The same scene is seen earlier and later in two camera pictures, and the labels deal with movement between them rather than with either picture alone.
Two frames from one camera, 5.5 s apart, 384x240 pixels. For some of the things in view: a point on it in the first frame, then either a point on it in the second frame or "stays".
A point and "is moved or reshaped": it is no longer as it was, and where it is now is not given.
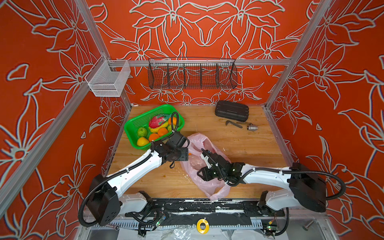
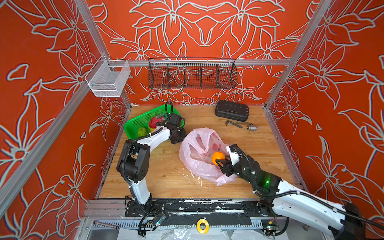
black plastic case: [232, 110] stays
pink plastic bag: [214, 189] is moved or reshaped
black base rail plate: [205, 207] stays
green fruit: [142, 132] stays
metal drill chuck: [252, 127] stays
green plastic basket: [132, 126] stays
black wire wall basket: [192, 73] stays
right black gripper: [204, 176] -> [226, 167]
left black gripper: [185, 153] -> [182, 131]
